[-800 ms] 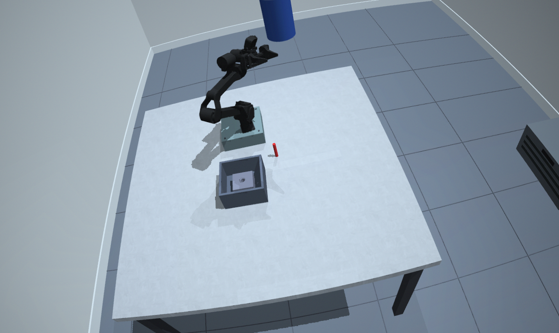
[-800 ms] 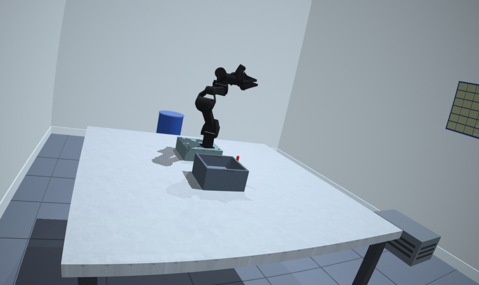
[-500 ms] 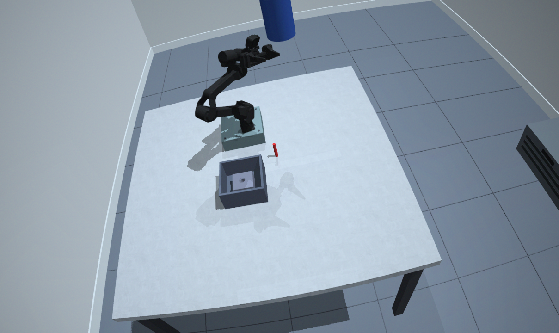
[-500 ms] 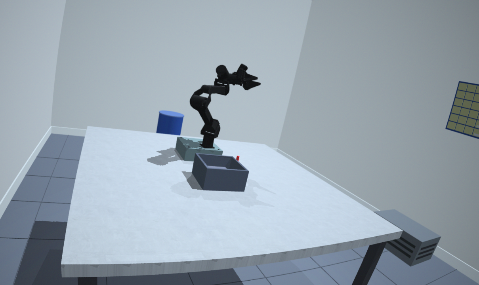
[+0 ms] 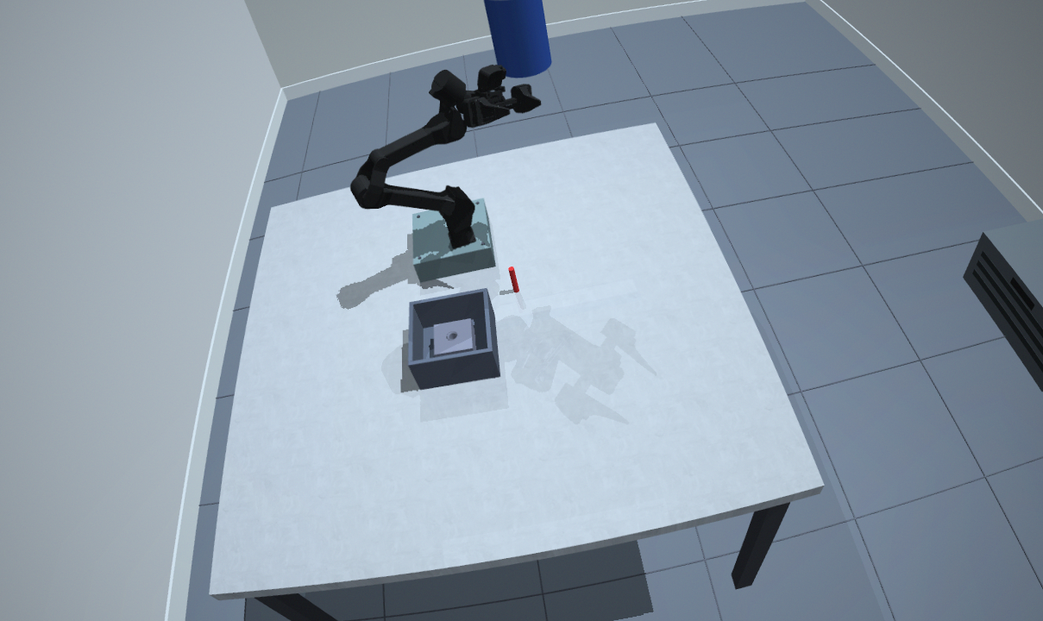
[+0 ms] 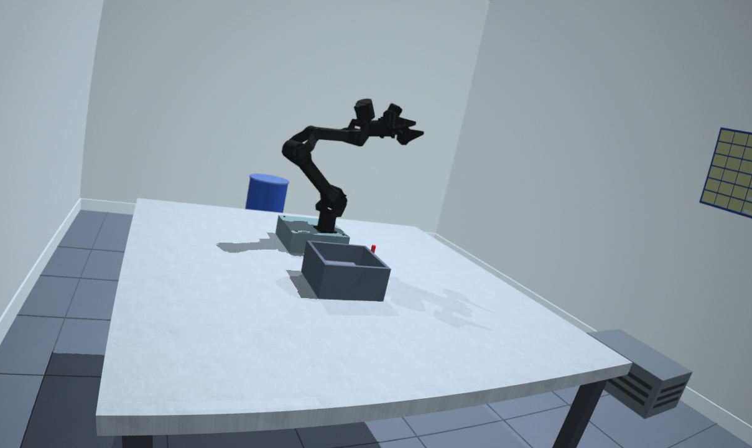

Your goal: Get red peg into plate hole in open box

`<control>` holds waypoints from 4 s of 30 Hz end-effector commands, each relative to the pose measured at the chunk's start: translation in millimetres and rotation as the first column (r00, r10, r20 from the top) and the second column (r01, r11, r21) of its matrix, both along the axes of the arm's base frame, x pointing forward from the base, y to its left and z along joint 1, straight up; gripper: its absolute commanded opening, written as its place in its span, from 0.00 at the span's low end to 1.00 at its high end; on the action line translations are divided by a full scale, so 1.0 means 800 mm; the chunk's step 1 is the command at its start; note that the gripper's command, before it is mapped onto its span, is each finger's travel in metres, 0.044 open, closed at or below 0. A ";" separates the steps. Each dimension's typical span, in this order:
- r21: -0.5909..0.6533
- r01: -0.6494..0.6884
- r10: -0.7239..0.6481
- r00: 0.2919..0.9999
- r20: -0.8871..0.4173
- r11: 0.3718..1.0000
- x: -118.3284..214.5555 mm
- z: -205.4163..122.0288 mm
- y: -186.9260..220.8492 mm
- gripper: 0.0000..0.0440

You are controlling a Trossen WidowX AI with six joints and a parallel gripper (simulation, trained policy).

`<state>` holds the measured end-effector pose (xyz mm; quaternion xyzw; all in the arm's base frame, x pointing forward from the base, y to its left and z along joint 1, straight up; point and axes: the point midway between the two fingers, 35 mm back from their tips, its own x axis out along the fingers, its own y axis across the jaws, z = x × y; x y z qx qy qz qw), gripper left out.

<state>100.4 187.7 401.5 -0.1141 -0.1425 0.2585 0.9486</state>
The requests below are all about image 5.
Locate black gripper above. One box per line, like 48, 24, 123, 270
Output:
462, 83, 541, 128

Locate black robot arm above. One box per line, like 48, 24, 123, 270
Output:
350, 65, 506, 249

